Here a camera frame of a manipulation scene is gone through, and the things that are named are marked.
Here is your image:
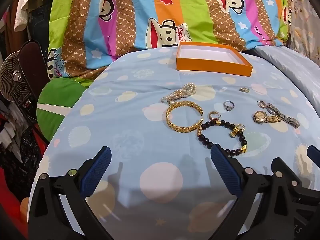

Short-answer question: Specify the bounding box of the white pearl bracelet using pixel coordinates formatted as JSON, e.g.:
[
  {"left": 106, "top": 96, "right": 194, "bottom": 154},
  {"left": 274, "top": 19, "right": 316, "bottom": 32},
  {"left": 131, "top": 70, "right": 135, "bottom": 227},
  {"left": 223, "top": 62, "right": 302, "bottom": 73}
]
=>
[{"left": 161, "top": 83, "right": 198, "bottom": 105}]

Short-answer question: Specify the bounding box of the gold earring with pendant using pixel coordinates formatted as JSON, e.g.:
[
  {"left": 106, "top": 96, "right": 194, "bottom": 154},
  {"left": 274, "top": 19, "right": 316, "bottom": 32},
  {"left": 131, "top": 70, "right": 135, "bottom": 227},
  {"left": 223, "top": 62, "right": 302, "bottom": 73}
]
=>
[{"left": 230, "top": 124, "right": 246, "bottom": 138}]

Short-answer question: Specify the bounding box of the small brown desk fan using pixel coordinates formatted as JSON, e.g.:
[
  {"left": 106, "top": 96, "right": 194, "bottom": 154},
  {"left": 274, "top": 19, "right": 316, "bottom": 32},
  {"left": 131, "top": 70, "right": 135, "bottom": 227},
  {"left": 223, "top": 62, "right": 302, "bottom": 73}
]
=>
[{"left": 0, "top": 51, "right": 34, "bottom": 103}]

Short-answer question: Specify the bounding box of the white lace garment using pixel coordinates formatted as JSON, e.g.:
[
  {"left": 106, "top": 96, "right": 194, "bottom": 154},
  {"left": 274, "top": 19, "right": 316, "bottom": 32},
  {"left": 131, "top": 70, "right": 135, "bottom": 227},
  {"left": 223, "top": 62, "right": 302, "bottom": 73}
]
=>
[{"left": 14, "top": 0, "right": 39, "bottom": 32}]

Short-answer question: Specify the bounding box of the pale blue pillow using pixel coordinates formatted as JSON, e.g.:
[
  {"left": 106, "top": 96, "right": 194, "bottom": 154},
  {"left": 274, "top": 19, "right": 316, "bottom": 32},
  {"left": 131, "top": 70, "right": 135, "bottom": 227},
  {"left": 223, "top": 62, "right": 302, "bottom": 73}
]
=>
[{"left": 250, "top": 45, "right": 320, "bottom": 110}]

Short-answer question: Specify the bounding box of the light blue planet bedsheet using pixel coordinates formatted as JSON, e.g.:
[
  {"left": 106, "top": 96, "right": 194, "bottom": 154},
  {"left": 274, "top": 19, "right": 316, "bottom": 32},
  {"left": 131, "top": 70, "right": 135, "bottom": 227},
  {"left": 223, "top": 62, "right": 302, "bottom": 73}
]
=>
[{"left": 37, "top": 42, "right": 320, "bottom": 240}]

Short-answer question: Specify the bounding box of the orange cardboard box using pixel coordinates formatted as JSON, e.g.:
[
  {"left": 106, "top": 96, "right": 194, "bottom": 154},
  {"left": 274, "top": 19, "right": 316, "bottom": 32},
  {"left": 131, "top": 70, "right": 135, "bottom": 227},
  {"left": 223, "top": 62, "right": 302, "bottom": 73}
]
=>
[{"left": 176, "top": 42, "right": 253, "bottom": 77}]

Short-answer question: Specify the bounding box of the red cloth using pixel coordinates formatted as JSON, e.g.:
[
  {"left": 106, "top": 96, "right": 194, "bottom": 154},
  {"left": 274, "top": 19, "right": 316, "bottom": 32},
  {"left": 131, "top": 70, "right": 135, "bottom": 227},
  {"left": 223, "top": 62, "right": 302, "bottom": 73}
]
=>
[{"left": 0, "top": 112, "right": 49, "bottom": 238}]

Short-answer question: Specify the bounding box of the black bead bracelet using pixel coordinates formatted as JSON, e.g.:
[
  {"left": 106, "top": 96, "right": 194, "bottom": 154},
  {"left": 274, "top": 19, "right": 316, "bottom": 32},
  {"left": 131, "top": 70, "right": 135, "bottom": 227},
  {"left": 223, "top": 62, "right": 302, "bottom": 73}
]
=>
[{"left": 197, "top": 120, "right": 248, "bottom": 157}]

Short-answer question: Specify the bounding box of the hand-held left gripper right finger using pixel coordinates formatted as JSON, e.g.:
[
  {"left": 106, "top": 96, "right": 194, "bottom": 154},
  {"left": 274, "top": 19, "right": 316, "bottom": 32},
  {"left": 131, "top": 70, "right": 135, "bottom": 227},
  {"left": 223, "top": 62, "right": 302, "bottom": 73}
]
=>
[{"left": 211, "top": 144, "right": 295, "bottom": 240}]

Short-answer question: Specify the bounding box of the gold leaf bangle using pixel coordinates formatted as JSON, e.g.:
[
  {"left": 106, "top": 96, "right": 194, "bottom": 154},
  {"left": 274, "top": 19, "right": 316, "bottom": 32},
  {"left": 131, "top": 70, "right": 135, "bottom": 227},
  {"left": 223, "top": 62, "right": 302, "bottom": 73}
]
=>
[{"left": 166, "top": 100, "right": 203, "bottom": 131}]

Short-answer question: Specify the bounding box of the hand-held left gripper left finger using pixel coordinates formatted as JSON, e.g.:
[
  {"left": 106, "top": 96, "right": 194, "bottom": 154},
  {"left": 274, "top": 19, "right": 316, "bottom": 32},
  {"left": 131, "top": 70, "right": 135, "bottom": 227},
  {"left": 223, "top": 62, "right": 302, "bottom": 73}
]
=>
[{"left": 28, "top": 146, "right": 112, "bottom": 240}]

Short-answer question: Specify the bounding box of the dark brown chair back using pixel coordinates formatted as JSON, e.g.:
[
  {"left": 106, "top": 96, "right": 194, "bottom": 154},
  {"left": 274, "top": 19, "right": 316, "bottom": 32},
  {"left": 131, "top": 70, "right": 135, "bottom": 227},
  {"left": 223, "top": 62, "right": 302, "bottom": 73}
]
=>
[{"left": 19, "top": 40, "right": 49, "bottom": 98}]

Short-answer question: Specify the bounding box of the gold wristwatch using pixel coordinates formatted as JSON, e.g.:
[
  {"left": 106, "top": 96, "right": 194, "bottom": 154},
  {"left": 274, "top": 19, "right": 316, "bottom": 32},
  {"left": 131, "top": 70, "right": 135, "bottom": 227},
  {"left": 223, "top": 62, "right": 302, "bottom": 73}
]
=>
[{"left": 252, "top": 110, "right": 282, "bottom": 124}]

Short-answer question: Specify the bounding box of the colourful striped monkey quilt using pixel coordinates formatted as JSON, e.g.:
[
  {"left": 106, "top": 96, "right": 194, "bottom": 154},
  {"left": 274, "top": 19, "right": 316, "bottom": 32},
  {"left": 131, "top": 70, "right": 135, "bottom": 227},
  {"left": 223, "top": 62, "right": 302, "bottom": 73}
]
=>
[{"left": 47, "top": 0, "right": 293, "bottom": 80}]

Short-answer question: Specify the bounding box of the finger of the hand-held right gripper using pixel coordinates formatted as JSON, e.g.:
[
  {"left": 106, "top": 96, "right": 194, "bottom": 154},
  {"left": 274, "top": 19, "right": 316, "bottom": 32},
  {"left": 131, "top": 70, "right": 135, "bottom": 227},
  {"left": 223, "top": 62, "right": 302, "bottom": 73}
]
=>
[
  {"left": 271, "top": 157, "right": 320, "bottom": 205},
  {"left": 307, "top": 145, "right": 320, "bottom": 167}
]

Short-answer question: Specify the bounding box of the floral patterned cloth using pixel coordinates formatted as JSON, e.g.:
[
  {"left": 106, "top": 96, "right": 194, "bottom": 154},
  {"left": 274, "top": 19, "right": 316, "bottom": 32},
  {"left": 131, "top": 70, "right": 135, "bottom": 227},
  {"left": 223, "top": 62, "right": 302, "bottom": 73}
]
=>
[{"left": 287, "top": 0, "right": 320, "bottom": 64}]

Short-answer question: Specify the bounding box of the green round cushion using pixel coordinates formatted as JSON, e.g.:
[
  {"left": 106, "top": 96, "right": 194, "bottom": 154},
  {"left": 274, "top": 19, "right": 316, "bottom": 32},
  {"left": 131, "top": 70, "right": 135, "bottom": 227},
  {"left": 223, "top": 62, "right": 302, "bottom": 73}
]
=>
[{"left": 36, "top": 77, "right": 88, "bottom": 143}]

